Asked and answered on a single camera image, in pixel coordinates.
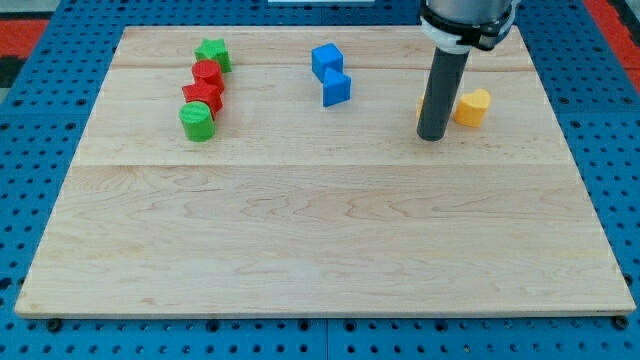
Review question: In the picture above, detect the blue triangle block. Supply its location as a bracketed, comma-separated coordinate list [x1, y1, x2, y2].
[322, 68, 352, 107]

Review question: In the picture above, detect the yellow hexagon block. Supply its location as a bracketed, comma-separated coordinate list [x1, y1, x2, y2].
[416, 94, 425, 121]

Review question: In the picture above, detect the wooden board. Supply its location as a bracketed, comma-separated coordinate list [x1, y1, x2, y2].
[15, 26, 636, 319]

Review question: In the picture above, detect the blue cube block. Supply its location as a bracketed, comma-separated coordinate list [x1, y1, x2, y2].
[311, 43, 344, 83]

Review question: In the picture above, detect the green cylinder block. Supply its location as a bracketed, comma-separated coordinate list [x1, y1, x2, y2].
[179, 101, 215, 142]

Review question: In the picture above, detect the red cylinder block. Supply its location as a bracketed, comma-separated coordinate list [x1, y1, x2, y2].
[191, 59, 225, 93]

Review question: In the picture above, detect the red star block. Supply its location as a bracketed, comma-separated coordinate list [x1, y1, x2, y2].
[182, 82, 223, 117]

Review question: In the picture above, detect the yellow heart block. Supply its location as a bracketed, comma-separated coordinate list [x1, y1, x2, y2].
[454, 89, 491, 128]

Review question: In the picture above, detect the green star block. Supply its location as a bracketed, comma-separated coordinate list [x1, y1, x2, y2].
[194, 38, 232, 73]

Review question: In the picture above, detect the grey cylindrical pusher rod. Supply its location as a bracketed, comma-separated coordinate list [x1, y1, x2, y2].
[416, 48, 469, 142]

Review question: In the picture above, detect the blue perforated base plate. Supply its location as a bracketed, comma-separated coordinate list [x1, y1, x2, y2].
[1, 1, 639, 359]

